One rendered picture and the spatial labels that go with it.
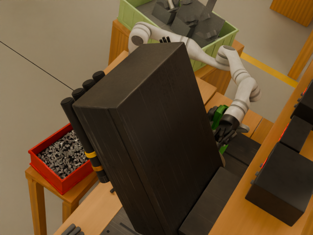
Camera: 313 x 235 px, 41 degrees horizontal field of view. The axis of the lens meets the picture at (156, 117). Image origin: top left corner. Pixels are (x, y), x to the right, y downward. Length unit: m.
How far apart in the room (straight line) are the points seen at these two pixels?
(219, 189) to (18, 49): 2.58
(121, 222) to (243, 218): 0.74
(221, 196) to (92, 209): 0.55
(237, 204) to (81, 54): 2.75
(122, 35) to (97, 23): 1.30
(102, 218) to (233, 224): 0.77
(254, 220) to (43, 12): 3.31
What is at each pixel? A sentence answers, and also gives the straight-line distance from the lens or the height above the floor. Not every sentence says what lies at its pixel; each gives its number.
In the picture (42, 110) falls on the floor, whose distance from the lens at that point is 3.20.
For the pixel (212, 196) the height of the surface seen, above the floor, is 1.24.
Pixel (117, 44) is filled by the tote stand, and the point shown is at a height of 0.64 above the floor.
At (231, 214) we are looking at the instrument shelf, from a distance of 1.06.
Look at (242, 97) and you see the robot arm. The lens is 1.70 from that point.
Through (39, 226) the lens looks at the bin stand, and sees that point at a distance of 2.35.
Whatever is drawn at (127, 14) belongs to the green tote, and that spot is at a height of 0.89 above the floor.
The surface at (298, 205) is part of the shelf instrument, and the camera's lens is 1.05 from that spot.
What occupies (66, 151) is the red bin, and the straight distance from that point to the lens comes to 1.88.
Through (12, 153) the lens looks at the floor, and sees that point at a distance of 2.99.
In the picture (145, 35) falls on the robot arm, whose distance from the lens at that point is 2.00.
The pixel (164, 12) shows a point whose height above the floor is 0.90.
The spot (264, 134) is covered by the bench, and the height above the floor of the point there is 0.88.
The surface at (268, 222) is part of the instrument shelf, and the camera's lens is 1.08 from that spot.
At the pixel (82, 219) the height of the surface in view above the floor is 0.90.
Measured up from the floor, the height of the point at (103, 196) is 0.90.
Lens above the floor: 2.42
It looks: 48 degrees down
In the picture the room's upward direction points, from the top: 14 degrees clockwise
